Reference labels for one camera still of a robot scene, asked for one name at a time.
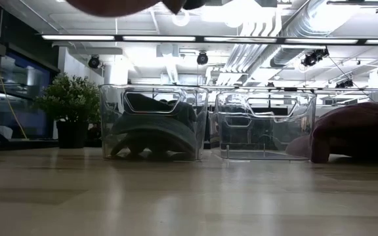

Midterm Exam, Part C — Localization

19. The maroon baseball cap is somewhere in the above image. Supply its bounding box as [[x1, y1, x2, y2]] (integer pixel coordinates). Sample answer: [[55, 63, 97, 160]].
[[65, 0, 188, 18], [285, 102, 378, 165]]

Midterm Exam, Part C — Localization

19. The dark grey baseball cap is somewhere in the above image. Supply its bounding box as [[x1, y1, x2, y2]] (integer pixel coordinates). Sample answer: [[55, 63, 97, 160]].
[[109, 92, 199, 161]]

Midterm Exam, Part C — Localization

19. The black ceiling spotlight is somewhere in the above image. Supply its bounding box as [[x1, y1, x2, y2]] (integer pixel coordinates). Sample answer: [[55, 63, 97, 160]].
[[196, 51, 209, 66], [87, 54, 102, 69], [301, 47, 330, 68]]

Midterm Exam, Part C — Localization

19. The clear plastic bin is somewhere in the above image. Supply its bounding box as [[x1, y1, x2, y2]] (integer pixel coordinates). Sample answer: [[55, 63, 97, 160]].
[[98, 83, 210, 162], [213, 89, 318, 162]]

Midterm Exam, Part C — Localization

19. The small potted green plant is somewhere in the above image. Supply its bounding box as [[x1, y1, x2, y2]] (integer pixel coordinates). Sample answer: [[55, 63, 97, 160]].
[[32, 73, 102, 149]]

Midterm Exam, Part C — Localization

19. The black overhead frame bar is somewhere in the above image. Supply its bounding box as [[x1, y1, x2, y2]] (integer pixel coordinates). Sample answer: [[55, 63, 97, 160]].
[[40, 33, 378, 47]]

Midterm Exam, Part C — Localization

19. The silver ceiling air duct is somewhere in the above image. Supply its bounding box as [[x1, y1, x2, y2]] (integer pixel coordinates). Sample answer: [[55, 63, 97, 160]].
[[269, 0, 327, 69]]

